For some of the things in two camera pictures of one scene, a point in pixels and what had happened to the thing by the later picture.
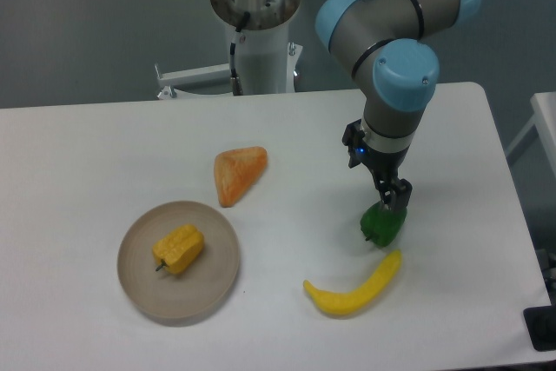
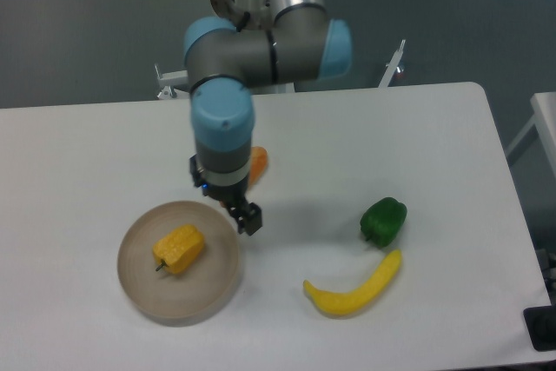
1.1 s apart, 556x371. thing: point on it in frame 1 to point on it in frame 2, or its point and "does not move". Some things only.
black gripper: (383, 166) to (233, 195)
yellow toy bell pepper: (179, 249) does not move
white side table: (544, 107) does not move
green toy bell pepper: (381, 225) does not move
